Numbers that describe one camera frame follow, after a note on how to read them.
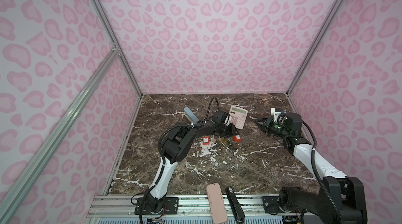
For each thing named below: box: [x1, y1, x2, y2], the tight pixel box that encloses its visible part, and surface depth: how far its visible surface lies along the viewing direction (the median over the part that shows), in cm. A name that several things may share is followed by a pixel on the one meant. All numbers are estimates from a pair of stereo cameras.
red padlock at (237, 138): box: [232, 135, 242, 143], surface depth 97 cm
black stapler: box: [225, 186, 246, 224], surface depth 74 cm
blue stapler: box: [183, 106, 200, 124], surface depth 105 cm
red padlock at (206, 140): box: [202, 136, 210, 145], surface depth 95 cm
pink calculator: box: [228, 105, 249, 130], surface depth 106 cm
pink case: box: [206, 182, 229, 224], surface depth 74 cm
